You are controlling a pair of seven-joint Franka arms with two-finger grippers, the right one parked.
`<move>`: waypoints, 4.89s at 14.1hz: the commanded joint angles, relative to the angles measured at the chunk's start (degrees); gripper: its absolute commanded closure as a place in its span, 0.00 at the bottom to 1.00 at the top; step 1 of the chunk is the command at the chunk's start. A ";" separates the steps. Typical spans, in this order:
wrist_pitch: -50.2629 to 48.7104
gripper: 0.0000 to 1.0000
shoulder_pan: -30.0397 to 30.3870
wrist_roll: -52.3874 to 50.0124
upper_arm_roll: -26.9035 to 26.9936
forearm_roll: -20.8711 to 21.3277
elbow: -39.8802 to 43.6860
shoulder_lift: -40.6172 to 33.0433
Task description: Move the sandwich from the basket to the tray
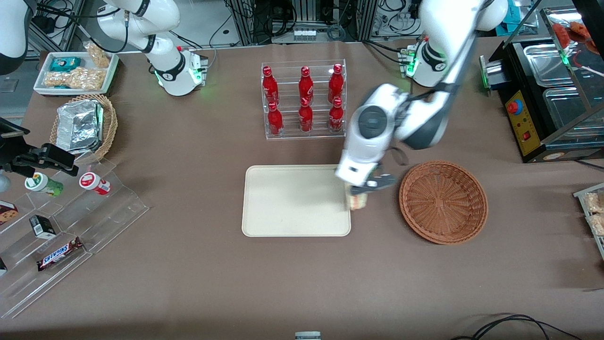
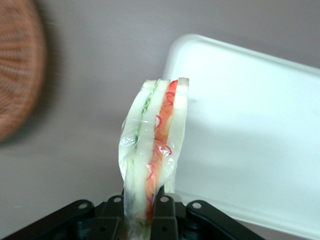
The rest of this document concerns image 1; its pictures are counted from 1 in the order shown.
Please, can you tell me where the teal box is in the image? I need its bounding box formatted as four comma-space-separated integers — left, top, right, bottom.
495, 0, 530, 36

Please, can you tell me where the red fried food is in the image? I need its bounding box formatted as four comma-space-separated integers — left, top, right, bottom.
551, 21, 596, 53

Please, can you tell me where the round brown wicker basket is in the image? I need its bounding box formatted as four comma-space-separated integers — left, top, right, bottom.
399, 161, 489, 245

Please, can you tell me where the silver foil package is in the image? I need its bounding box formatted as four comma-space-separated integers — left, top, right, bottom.
56, 99, 105, 153

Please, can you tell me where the clear acrylic stepped display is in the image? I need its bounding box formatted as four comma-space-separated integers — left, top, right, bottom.
0, 158, 150, 320

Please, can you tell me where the black floor cable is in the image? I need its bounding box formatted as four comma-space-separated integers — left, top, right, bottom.
449, 313, 584, 340

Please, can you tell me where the triangle sandwich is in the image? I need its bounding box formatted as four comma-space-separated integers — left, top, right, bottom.
348, 191, 369, 211

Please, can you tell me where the grey wire snack shelf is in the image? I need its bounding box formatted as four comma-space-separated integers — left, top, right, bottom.
573, 182, 604, 260

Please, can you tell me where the cream plastic serving tray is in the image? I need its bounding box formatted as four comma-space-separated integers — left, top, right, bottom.
242, 164, 352, 238

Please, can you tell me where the red white snack cup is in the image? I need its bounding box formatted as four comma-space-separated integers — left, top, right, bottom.
79, 172, 112, 196

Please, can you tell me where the cookie box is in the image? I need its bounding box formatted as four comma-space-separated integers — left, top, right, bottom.
0, 200, 19, 226

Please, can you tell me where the red cola bottle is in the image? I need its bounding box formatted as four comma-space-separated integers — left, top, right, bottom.
268, 102, 284, 137
329, 97, 344, 133
328, 64, 344, 103
262, 66, 280, 105
299, 98, 313, 133
298, 66, 314, 105

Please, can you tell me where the clear acrylic bottle rack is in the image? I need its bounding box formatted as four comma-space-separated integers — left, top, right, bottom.
261, 59, 347, 140

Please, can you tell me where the green white snack cup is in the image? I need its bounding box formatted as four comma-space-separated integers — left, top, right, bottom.
25, 172, 64, 197

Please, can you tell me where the long clear bag of nuts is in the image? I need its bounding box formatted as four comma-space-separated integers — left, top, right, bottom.
43, 68, 107, 90

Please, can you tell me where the teal snack packet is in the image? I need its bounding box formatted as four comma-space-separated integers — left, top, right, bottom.
49, 57, 82, 72

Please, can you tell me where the white rectangular snack bin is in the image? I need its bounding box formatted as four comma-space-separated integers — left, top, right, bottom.
34, 51, 119, 96

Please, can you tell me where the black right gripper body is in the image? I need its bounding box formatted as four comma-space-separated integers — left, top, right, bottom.
0, 136, 44, 173

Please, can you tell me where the small clear bag of nuts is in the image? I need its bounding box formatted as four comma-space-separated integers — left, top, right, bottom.
85, 42, 112, 69

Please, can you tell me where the Snickers chocolate bar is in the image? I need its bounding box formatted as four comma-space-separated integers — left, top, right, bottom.
37, 237, 84, 272

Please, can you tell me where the white power strip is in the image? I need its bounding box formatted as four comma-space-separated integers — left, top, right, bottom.
292, 27, 322, 41

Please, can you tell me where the small black carton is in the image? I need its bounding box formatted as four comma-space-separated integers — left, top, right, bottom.
29, 215, 57, 239

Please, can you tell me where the black food warmer yellow panel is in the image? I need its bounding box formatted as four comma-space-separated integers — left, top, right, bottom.
488, 5, 604, 164

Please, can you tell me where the steel warmer pan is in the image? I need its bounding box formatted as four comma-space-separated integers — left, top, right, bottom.
524, 45, 582, 86
543, 87, 604, 138

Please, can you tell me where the shiny metal cylinder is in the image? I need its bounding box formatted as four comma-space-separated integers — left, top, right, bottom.
479, 54, 503, 90

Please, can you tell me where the tan wicker basket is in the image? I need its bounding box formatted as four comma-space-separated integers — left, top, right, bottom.
49, 93, 118, 164

